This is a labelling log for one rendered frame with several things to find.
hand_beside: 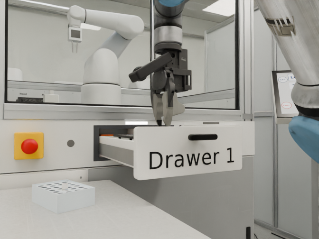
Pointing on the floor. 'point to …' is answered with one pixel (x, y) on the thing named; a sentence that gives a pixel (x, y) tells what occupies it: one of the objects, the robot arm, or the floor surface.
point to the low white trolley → (90, 217)
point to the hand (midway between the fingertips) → (161, 123)
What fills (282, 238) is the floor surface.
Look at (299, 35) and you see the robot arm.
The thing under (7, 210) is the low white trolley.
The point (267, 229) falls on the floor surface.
